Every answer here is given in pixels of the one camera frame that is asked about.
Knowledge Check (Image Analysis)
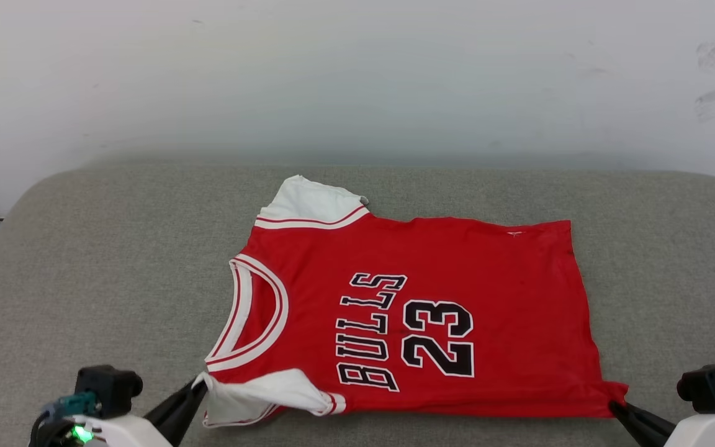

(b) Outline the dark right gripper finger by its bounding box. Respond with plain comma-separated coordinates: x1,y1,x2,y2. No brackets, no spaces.
609,400,676,447

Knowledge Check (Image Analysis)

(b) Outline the red white basketball jersey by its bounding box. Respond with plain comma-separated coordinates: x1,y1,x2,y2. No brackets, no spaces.
202,175,630,429

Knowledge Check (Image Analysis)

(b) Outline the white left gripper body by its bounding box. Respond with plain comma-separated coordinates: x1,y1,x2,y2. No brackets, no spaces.
32,413,175,447

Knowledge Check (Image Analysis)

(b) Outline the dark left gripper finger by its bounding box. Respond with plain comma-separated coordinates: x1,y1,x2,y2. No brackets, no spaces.
143,375,210,447

